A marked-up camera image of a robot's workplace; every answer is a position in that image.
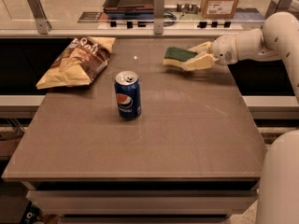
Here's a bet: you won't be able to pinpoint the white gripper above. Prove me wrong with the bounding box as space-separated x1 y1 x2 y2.
181 35 238 71

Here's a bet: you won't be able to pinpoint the green and yellow sponge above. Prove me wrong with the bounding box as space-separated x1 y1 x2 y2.
163 47 198 68

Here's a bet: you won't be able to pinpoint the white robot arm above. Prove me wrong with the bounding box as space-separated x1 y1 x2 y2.
183 12 299 224

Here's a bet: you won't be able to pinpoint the cardboard box with label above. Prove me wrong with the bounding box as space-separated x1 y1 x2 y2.
200 0 239 19

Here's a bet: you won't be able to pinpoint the blue Pepsi can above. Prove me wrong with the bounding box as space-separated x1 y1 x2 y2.
114 71 141 119

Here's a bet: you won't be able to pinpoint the dark stacked trays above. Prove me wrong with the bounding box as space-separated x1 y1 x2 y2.
102 0 164 15

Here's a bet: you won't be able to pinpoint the yellow brown chips bag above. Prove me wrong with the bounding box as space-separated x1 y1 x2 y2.
36 36 115 90

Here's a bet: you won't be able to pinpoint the middle metal glass bracket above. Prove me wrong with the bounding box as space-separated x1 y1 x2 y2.
154 0 164 35

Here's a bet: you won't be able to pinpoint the metal glass bracket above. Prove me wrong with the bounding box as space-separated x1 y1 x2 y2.
265 0 298 18
27 0 51 35
154 0 164 35

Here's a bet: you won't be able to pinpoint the right metal glass bracket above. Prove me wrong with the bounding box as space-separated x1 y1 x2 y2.
265 0 298 18

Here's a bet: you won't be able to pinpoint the left metal glass bracket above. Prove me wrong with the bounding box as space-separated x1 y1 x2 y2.
27 0 51 35

